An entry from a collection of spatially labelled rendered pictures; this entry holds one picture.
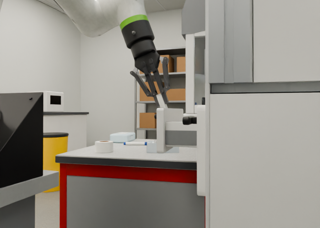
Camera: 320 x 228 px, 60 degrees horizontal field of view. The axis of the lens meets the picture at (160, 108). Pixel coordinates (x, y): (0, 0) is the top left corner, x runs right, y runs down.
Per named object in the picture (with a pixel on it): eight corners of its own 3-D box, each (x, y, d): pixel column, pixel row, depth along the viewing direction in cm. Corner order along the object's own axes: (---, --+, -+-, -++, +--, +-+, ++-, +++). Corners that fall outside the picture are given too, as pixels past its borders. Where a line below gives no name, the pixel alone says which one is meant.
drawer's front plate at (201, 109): (196, 197, 33) (196, 104, 33) (212, 157, 61) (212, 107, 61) (211, 198, 33) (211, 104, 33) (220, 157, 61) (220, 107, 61)
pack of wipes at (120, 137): (127, 143, 138) (127, 134, 138) (109, 143, 139) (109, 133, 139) (135, 140, 152) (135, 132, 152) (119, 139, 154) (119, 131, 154)
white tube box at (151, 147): (146, 153, 106) (146, 143, 106) (147, 149, 114) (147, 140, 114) (179, 153, 106) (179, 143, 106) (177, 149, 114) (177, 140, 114)
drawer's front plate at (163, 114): (156, 153, 67) (156, 107, 67) (178, 141, 95) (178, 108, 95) (163, 153, 66) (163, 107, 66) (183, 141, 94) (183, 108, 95)
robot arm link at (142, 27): (115, 28, 83) (143, 15, 81) (129, 38, 94) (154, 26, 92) (122, 46, 82) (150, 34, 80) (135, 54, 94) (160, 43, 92)
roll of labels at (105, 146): (99, 153, 104) (99, 143, 105) (92, 151, 110) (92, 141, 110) (116, 152, 109) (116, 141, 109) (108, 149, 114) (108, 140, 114)
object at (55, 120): (0, 173, 403) (1, 90, 404) (55, 160, 511) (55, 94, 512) (40, 178, 379) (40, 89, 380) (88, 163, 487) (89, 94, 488)
